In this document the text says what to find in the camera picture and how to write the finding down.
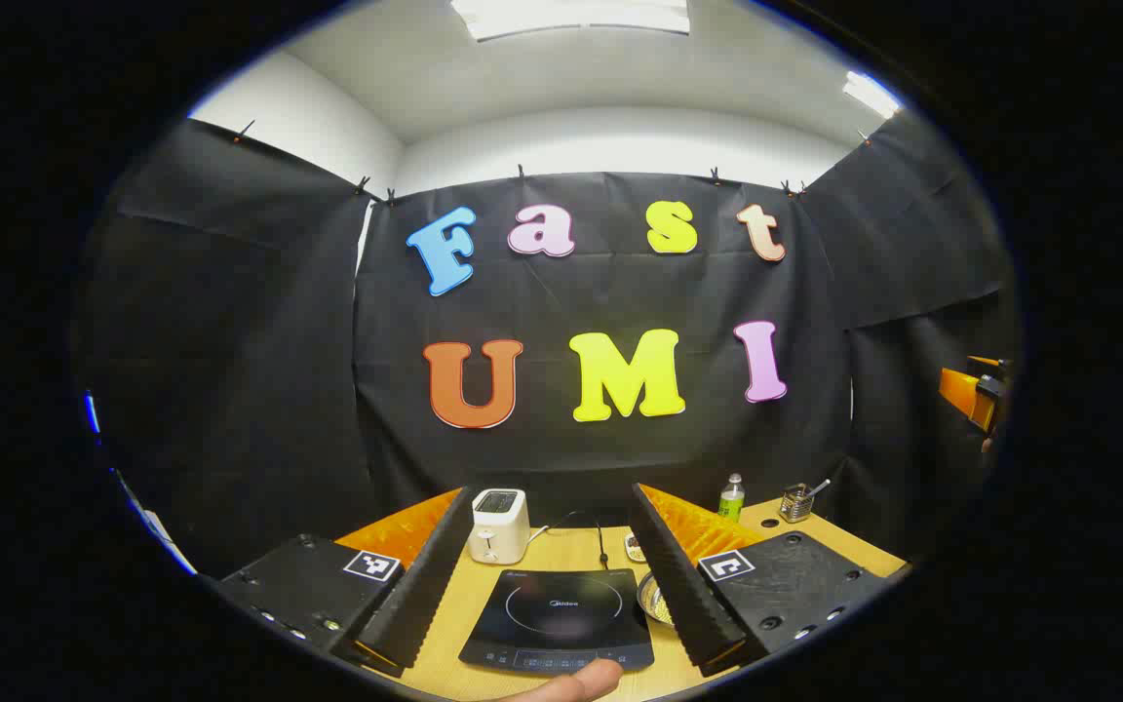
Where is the black backdrop cloth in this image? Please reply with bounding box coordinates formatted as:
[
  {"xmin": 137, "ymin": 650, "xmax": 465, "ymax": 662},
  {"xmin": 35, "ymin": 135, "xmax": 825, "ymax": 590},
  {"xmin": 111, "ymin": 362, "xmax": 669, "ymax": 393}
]
[{"xmin": 74, "ymin": 107, "xmax": 1023, "ymax": 586}]

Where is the white toaster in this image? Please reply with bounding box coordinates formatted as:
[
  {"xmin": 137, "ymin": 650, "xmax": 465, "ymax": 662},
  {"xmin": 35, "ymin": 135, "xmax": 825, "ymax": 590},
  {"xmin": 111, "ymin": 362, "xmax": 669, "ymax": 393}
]
[{"xmin": 469, "ymin": 487, "xmax": 531, "ymax": 565}]

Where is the black power cable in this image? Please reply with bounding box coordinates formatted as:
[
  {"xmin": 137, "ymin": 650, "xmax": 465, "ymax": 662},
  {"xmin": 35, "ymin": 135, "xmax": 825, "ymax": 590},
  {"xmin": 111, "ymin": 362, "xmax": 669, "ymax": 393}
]
[{"xmin": 542, "ymin": 510, "xmax": 611, "ymax": 570}]

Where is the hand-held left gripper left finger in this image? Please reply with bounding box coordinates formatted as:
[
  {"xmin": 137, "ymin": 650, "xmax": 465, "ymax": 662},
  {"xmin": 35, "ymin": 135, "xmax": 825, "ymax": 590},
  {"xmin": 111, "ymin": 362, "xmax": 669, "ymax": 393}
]
[{"xmin": 218, "ymin": 486, "xmax": 478, "ymax": 681}]

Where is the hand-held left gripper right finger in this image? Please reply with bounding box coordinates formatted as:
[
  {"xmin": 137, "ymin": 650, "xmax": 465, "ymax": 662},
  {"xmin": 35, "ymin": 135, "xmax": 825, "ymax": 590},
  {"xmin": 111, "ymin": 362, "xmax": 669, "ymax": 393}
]
[{"xmin": 628, "ymin": 482, "xmax": 892, "ymax": 679}]

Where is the stainless steel pot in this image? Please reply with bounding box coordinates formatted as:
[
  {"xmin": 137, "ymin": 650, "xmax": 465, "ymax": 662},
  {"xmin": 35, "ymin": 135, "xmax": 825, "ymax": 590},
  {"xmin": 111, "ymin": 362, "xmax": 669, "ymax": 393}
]
[{"xmin": 637, "ymin": 570, "xmax": 678, "ymax": 627}]

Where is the black induction cooktop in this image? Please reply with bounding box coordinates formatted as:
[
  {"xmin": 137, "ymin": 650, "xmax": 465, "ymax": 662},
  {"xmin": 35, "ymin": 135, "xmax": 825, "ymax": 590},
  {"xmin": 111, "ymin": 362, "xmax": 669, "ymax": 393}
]
[{"xmin": 457, "ymin": 568, "xmax": 657, "ymax": 676}]

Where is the large ceiling light panel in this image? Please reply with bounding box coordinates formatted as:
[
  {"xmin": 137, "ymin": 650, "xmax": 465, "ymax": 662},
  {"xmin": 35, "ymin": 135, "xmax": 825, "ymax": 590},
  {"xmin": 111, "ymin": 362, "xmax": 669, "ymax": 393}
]
[{"xmin": 449, "ymin": 0, "xmax": 694, "ymax": 43}]

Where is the small ceiling light panel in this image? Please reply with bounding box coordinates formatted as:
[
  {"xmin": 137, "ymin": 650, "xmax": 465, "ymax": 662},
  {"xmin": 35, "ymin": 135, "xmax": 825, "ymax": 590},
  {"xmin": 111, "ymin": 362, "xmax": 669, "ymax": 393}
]
[{"xmin": 841, "ymin": 70, "xmax": 904, "ymax": 120}]

